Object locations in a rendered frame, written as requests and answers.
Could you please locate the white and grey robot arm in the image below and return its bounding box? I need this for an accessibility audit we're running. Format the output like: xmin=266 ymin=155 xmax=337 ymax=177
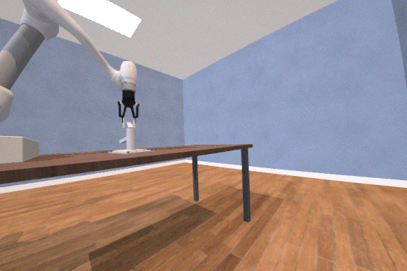
xmin=0 ymin=0 xmax=137 ymax=123

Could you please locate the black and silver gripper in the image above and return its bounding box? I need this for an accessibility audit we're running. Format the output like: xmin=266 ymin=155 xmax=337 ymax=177
xmin=118 ymin=90 xmax=139 ymax=128

